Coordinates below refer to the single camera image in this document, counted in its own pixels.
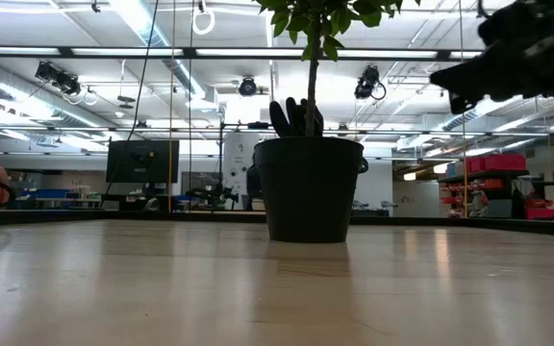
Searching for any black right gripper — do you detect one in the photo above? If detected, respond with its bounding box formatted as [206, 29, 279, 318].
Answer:
[429, 0, 554, 115]

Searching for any red black gardening glove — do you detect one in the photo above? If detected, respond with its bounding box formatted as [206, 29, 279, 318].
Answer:
[268, 96, 325, 139]

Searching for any storage rack with red bins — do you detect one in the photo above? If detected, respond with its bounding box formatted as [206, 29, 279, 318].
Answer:
[438, 152, 554, 221]

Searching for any green plant in black pot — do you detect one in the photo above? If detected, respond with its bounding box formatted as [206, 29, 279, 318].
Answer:
[252, 0, 423, 244]

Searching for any black monitor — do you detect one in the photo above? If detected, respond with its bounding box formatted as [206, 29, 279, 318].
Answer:
[105, 139, 181, 185]

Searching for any background desk with blue bins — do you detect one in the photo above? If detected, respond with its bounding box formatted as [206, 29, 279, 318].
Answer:
[10, 181, 104, 210]

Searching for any silver ventilation duct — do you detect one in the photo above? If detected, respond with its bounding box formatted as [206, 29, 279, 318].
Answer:
[442, 93, 554, 134]

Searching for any black ceiling-mounted camera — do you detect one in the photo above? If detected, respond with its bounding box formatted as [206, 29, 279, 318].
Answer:
[353, 65, 387, 101]
[238, 76, 258, 98]
[35, 61, 82, 96]

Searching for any white cable loop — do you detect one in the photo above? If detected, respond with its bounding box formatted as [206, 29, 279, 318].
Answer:
[191, 8, 216, 37]

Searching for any black hanging cable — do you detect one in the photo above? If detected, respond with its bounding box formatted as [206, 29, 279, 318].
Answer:
[99, 0, 162, 208]

